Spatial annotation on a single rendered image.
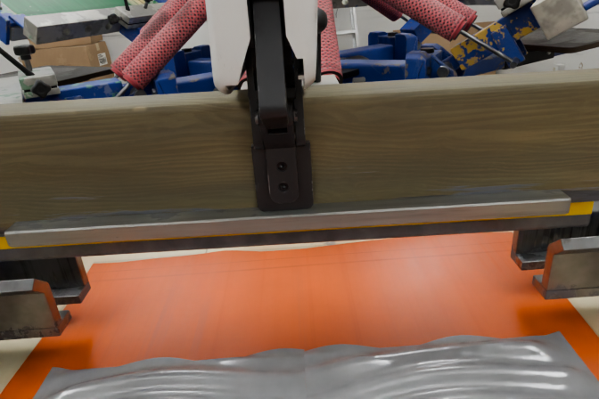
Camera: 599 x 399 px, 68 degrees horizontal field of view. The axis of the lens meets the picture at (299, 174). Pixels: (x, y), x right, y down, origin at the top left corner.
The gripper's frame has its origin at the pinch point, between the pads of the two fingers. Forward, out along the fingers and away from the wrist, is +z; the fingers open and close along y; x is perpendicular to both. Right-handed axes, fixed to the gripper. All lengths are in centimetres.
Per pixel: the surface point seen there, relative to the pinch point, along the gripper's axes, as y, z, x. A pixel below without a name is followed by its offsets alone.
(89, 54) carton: -370, 32, -173
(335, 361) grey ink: 2.6, 13.2, 2.4
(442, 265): -7.8, 13.7, 12.9
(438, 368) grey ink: 4.0, 13.1, 8.8
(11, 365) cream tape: 0.2, 14.0, -20.8
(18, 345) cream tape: -1.8, 14.0, -21.5
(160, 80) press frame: -64, 5, -25
